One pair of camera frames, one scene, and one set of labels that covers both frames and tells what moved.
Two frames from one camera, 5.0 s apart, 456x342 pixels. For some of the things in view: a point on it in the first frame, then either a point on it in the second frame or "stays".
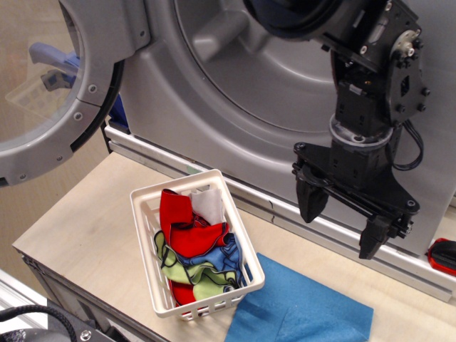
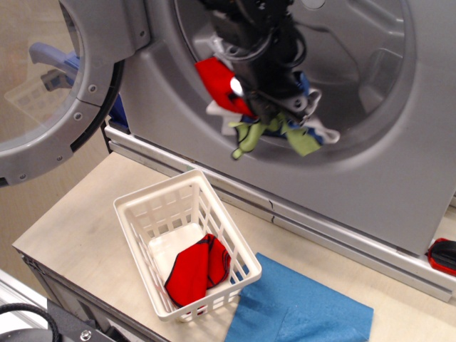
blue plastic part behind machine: (118, 118) stays
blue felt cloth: (292, 308) stays
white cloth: (208, 204) to (229, 119)
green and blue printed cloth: (210, 274) to (303, 141)
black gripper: (363, 177) to (271, 86)
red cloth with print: (186, 233) to (218, 77)
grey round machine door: (61, 63) stays
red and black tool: (442, 256) stays
